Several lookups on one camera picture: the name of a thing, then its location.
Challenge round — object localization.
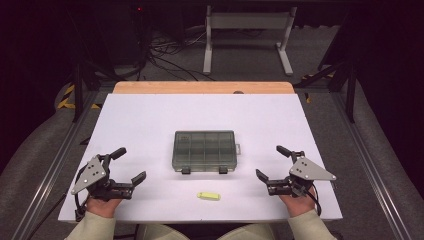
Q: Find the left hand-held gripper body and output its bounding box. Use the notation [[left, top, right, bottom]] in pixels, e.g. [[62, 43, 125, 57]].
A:
[[70, 153, 135, 202]]

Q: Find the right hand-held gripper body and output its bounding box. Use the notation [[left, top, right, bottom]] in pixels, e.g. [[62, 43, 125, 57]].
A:
[[266, 150, 337, 198]]

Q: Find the small yellow plastic piece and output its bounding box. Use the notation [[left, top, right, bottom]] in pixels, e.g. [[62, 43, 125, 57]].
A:
[[196, 191, 222, 202]]

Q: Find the grey plastic compartment box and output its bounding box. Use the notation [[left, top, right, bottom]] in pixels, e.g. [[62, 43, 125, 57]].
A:
[[171, 129, 242, 175]]

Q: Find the person's right hand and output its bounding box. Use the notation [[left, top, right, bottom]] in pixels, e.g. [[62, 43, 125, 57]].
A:
[[278, 185, 317, 219]]

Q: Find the person's left hand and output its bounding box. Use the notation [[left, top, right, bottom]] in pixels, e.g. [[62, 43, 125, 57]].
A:
[[85, 195, 123, 220]]

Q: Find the white table board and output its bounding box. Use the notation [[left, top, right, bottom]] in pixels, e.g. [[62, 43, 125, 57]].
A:
[[57, 93, 344, 224]]

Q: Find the person's left leg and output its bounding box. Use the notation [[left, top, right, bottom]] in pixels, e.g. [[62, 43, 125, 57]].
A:
[[134, 223, 192, 240]]

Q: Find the black metal stand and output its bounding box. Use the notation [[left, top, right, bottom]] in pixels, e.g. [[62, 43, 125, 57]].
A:
[[293, 13, 360, 124], [64, 6, 102, 123]]

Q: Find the yellow black hazard tape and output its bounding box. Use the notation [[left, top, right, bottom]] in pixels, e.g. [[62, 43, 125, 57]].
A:
[[56, 83, 102, 111], [300, 70, 335, 104]]

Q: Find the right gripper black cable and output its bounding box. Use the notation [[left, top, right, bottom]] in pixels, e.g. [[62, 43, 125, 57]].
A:
[[305, 186, 323, 217]]

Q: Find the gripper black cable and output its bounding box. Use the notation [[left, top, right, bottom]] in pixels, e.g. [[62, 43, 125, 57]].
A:
[[305, 186, 323, 217], [73, 165, 90, 223]]

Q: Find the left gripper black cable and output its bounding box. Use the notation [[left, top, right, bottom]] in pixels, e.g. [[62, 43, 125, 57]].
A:
[[73, 165, 90, 223]]

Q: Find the aluminium floor rail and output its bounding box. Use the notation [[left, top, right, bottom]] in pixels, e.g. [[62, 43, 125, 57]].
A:
[[10, 89, 101, 240], [330, 91, 415, 240]]

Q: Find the bundle of black floor cables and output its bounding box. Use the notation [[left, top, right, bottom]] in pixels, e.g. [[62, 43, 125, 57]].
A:
[[145, 29, 218, 82]]

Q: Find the white metal stand frame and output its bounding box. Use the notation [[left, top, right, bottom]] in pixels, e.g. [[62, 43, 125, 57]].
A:
[[202, 4, 298, 77]]

